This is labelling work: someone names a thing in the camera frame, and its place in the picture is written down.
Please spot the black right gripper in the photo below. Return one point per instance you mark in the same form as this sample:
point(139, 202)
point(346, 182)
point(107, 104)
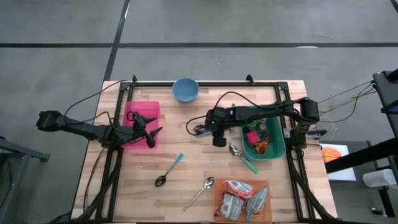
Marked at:
point(219, 119)

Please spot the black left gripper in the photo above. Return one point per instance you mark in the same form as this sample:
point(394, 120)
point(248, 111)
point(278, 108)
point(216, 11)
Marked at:
point(136, 130)

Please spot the brown foil pouch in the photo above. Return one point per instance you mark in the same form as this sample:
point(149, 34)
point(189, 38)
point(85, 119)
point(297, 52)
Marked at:
point(262, 146)

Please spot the orange chicken ramen packet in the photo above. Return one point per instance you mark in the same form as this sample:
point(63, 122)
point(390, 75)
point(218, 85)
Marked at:
point(237, 187)

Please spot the all silver metal spoon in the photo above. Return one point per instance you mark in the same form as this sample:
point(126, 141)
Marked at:
point(199, 194)

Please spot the blue ramen packet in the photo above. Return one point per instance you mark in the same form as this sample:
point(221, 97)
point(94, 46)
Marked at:
point(258, 203)

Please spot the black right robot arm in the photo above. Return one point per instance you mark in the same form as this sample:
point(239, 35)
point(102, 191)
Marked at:
point(273, 113)

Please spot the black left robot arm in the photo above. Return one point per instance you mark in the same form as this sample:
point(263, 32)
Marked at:
point(77, 127)

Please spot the pink plastic bin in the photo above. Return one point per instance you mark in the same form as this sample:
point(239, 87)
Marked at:
point(146, 107)

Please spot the blue bowl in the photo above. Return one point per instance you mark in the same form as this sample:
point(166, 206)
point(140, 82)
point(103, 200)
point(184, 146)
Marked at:
point(185, 89)

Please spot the orange plastic bin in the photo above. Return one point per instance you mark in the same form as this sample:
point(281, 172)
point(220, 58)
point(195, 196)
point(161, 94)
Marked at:
point(219, 183)

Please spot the teal plastic bin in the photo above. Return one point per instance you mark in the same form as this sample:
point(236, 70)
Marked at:
point(276, 149)

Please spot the snack packets in bin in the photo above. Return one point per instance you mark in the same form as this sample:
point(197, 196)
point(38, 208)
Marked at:
point(230, 207)

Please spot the orange cloth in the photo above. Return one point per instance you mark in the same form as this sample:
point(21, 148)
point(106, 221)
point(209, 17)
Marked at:
point(331, 155)

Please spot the grey metal stand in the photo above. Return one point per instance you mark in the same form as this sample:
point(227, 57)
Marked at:
point(18, 152)

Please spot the white paper sheet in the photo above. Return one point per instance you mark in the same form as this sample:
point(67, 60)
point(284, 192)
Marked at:
point(345, 174)

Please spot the grey plastic container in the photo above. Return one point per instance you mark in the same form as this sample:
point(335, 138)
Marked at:
point(379, 178)

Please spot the black side rig stand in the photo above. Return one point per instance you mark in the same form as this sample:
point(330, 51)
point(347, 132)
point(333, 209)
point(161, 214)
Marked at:
point(387, 90)

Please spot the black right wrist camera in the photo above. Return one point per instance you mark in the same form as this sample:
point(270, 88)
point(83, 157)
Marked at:
point(219, 141)

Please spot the black aluminium table frame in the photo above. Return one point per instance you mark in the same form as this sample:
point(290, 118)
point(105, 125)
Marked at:
point(202, 84)

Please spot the black frame clamp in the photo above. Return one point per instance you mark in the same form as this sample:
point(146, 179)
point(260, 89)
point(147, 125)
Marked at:
point(249, 78)
point(134, 78)

